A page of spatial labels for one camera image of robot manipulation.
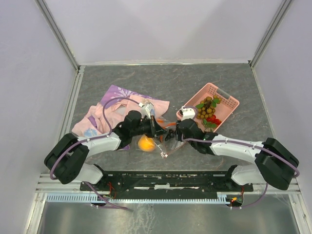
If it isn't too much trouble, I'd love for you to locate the clear zip top bag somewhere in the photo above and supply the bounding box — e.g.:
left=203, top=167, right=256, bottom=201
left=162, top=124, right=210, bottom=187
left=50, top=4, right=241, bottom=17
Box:
left=133, top=117, right=185, bottom=158

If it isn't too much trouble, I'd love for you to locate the fake red cherry bunch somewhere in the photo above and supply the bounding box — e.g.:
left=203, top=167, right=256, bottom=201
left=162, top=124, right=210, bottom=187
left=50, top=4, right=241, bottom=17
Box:
left=202, top=115, right=222, bottom=132

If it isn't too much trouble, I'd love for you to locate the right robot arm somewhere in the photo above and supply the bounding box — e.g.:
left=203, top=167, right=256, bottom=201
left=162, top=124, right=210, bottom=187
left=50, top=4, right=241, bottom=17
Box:
left=163, top=118, right=299, bottom=191

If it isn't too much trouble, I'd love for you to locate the light blue cable duct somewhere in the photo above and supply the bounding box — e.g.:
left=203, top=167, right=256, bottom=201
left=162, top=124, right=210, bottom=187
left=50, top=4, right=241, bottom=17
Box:
left=46, top=193, right=230, bottom=204

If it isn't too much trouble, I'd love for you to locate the fake brown longan bunch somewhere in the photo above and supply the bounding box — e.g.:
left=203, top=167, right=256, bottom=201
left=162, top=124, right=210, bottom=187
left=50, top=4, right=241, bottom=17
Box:
left=195, top=95, right=222, bottom=119

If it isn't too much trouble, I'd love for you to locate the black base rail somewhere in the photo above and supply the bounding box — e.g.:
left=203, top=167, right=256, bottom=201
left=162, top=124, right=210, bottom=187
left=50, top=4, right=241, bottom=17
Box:
left=94, top=167, right=254, bottom=199

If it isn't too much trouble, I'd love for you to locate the fake peach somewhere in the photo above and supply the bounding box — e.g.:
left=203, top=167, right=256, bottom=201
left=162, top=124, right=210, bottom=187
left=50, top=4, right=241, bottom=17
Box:
left=137, top=135, right=156, bottom=152

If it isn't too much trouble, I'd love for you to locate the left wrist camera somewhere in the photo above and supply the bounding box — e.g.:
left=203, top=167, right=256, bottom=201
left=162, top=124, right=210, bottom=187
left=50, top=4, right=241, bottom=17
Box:
left=138, top=102, right=155, bottom=119

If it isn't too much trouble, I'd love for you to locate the pink purple printed cloth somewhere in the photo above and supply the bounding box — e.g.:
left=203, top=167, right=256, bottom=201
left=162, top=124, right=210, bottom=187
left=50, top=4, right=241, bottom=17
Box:
left=72, top=85, right=170, bottom=137

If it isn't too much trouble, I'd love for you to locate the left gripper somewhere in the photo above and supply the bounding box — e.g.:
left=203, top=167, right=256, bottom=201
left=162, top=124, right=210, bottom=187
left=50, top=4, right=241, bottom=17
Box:
left=131, top=115, right=167, bottom=137

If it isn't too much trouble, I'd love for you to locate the pink plastic basket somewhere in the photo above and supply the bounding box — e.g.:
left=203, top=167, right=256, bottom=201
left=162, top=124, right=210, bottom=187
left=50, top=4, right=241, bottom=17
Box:
left=185, top=83, right=239, bottom=132

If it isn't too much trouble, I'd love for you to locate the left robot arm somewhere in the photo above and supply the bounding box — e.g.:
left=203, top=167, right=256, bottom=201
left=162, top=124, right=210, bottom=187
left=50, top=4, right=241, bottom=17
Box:
left=44, top=111, right=167, bottom=190

